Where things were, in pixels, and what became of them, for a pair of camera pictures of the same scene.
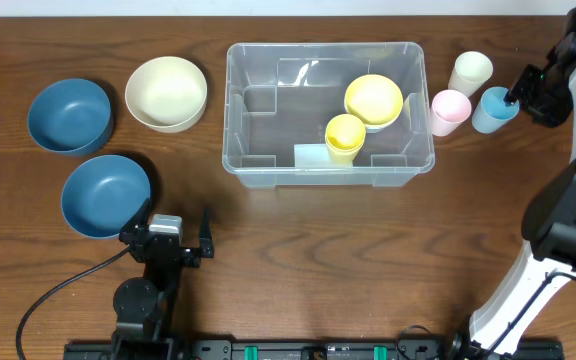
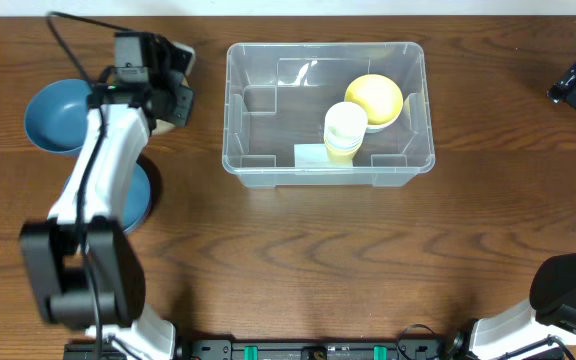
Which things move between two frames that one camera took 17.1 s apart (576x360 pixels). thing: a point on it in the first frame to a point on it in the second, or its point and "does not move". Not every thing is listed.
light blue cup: x=491 y=113 to x=343 y=148
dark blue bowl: x=70 y=116 does not move
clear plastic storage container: x=280 y=95 does not move
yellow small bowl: x=375 y=99 does not move
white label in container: x=314 y=155 does not move
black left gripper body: x=190 y=259 to x=177 y=106
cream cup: x=471 y=71 to x=345 y=121
